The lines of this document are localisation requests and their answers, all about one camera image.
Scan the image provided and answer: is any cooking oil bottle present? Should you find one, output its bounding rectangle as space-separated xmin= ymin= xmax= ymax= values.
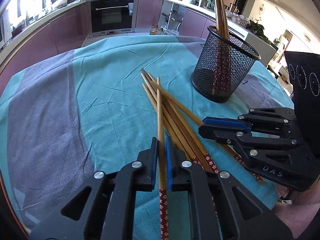
xmin=150 ymin=25 xmax=165 ymax=35

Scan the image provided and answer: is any black mesh utensil holder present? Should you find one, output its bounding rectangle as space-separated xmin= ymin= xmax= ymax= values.
xmin=191 ymin=25 xmax=261 ymax=103

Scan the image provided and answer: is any long wooden chopstick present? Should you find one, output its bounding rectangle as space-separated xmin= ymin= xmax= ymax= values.
xmin=147 ymin=73 xmax=266 ymax=184

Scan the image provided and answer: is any teal and purple tablecloth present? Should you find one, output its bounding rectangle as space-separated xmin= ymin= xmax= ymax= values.
xmin=1 ymin=35 xmax=293 ymax=229

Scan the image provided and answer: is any wooden chopstick pile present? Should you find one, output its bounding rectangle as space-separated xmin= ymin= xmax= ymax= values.
xmin=142 ymin=83 xmax=184 ymax=151

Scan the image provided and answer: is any wooden chopstick floral end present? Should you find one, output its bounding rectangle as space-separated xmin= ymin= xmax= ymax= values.
xmin=140 ymin=73 xmax=206 ymax=170

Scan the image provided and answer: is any built-in black oven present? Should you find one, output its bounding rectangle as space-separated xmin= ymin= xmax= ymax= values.
xmin=90 ymin=0 xmax=138 ymax=37

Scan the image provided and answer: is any white kitchen counter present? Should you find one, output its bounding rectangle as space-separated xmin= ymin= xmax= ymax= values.
xmin=1 ymin=0 xmax=276 ymax=70

